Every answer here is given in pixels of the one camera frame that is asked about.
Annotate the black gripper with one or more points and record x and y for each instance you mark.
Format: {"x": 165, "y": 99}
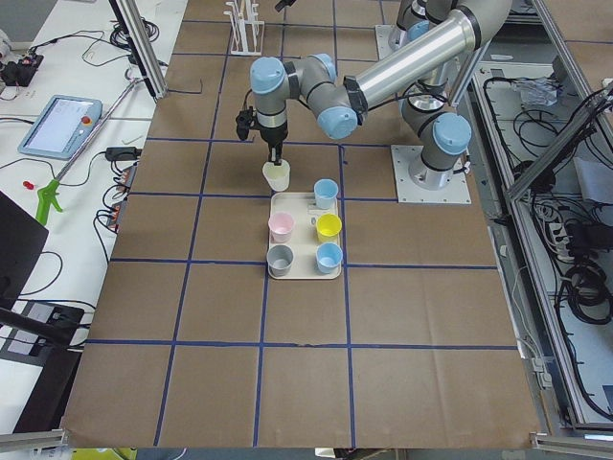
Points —
{"x": 272, "y": 136}

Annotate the white ikea cup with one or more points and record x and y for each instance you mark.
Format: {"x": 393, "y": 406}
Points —
{"x": 277, "y": 176}

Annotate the light blue cup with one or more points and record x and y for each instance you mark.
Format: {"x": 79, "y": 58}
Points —
{"x": 325, "y": 192}
{"x": 329, "y": 257}

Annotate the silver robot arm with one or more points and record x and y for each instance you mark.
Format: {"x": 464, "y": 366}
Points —
{"x": 415, "y": 18}
{"x": 451, "y": 28}

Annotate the pink cup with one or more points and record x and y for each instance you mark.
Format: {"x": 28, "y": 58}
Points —
{"x": 281, "y": 225}

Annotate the yellow cup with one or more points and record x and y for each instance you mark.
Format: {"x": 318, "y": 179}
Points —
{"x": 328, "y": 228}

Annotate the grey cup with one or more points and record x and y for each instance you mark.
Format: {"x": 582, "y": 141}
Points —
{"x": 279, "y": 260}

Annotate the beige serving tray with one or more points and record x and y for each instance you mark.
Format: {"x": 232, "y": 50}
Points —
{"x": 303, "y": 241}

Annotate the black power adapter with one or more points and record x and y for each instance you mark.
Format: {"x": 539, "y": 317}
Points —
{"x": 122, "y": 153}

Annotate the teach pendant tablet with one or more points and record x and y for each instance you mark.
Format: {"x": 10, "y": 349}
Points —
{"x": 61, "y": 127}

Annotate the reacher grabber tool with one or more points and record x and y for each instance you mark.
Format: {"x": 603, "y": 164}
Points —
{"x": 47, "y": 196}

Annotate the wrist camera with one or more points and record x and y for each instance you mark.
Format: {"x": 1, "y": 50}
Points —
{"x": 245, "y": 121}

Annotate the white wire cup rack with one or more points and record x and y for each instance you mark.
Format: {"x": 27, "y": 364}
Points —
{"x": 246, "y": 26}

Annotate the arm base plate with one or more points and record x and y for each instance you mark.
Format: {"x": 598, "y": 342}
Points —
{"x": 417, "y": 184}
{"x": 388, "y": 39}

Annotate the aluminium frame post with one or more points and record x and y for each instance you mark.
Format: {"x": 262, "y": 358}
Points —
{"x": 131, "y": 23}

